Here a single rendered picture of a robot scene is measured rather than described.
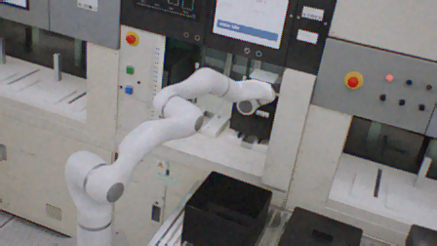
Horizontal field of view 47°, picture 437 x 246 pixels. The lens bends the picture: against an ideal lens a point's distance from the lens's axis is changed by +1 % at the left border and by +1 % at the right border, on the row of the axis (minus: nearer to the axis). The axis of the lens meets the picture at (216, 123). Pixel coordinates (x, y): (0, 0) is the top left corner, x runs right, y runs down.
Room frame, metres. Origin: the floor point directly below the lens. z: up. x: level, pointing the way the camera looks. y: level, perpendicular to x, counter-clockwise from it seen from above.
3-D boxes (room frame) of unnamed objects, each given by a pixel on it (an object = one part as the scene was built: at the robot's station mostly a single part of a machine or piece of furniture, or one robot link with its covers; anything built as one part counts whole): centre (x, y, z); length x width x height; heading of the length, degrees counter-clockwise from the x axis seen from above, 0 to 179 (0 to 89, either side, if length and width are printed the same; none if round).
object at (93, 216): (1.37, 0.39, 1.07); 0.19 x 0.12 x 0.24; 52
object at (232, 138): (2.22, -0.19, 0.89); 0.22 x 0.21 x 0.04; 163
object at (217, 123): (2.30, 0.07, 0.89); 0.22 x 0.21 x 0.04; 163
